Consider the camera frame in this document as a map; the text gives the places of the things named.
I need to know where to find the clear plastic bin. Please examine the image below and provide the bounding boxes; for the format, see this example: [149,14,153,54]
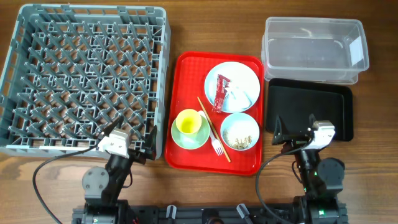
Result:
[261,17,369,85]

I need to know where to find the green saucer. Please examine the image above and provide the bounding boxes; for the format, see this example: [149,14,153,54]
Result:
[171,116,211,150]

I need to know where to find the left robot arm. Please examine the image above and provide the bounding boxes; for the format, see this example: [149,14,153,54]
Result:
[72,116,157,224]

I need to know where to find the black plastic tray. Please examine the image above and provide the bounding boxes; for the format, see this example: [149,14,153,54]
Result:
[266,78,354,141]

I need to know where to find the yellow cup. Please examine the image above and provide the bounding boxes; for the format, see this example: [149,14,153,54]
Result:
[175,109,201,135]

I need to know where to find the white plastic fork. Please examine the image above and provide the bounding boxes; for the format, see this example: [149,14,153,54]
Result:
[199,110,224,156]

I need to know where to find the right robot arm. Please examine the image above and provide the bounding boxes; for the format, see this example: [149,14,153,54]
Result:
[272,114,348,224]

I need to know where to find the food scraps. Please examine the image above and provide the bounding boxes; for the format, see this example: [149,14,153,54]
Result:
[223,129,252,150]

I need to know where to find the grey dishwasher rack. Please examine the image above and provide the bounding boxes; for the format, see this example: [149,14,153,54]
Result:
[1,4,171,157]

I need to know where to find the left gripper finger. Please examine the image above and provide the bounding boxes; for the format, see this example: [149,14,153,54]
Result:
[144,126,157,161]
[101,116,124,138]

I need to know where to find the red plastic tray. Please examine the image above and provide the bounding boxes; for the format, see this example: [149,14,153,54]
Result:
[164,52,264,175]

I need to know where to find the light blue plate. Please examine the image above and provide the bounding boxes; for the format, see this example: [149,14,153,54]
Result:
[204,62,261,113]

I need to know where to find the wooden chopstick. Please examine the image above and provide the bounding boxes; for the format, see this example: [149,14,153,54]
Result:
[197,97,231,162]

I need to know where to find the red sauce packet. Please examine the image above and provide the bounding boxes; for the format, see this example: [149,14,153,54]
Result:
[212,74,231,113]

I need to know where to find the white napkin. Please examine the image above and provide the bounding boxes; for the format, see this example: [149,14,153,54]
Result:
[225,83,251,109]

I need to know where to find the light blue bowl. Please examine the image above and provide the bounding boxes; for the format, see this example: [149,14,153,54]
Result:
[220,113,260,151]

